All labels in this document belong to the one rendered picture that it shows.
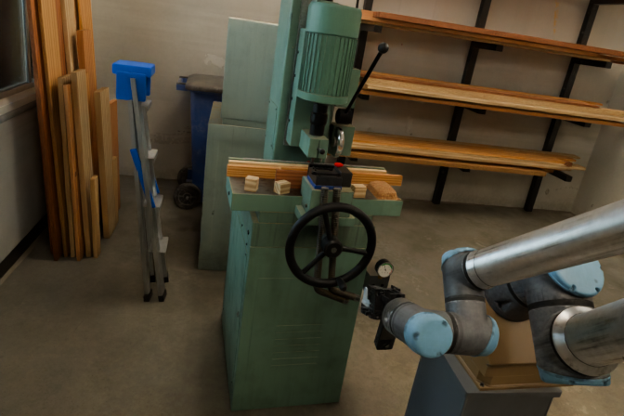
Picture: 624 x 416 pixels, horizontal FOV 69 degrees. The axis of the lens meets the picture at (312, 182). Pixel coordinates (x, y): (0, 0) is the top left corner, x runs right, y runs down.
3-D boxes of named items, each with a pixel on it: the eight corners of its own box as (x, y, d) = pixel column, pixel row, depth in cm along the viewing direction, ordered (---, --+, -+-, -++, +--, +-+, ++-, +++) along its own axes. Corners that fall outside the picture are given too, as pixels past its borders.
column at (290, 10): (267, 186, 184) (291, -5, 161) (260, 168, 204) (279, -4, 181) (320, 188, 190) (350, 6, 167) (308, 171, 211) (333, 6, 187)
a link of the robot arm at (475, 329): (499, 302, 104) (450, 296, 101) (506, 357, 99) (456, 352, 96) (474, 309, 112) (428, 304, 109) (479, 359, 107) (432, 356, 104)
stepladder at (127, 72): (134, 304, 231) (108, 64, 190) (141, 278, 254) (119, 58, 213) (168, 301, 234) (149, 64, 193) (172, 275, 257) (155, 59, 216)
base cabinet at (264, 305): (229, 412, 175) (248, 247, 152) (220, 318, 228) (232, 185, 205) (340, 403, 188) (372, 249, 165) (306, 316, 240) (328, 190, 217)
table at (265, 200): (231, 223, 138) (233, 204, 136) (225, 187, 166) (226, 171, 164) (412, 228, 155) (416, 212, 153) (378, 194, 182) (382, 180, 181)
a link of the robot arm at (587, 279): (551, 256, 132) (600, 238, 116) (563, 318, 124) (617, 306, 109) (504, 251, 128) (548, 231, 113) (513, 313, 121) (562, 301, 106)
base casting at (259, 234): (248, 247, 153) (251, 222, 150) (233, 186, 205) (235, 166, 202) (371, 248, 165) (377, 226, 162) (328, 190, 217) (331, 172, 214)
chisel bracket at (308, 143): (306, 162, 160) (310, 138, 157) (297, 150, 172) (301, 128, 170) (326, 162, 162) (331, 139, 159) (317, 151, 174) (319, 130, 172)
